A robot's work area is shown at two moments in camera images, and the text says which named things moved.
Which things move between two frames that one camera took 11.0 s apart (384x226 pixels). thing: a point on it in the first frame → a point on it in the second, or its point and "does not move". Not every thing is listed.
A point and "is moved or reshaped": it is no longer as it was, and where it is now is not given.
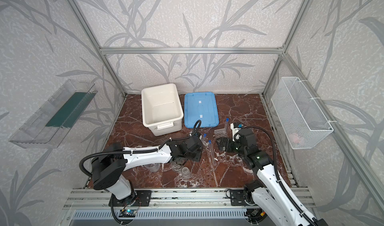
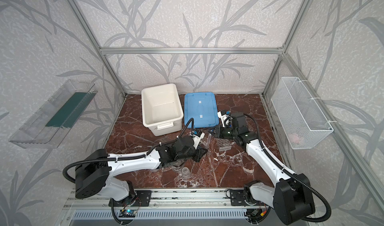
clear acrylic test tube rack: [220, 133] is moved or reshaped
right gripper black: [225, 144] → [222, 132]
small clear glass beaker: [185, 172] does not move
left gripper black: [196, 149] does not move
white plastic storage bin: [162, 112] does not move
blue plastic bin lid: [202, 106] does not move
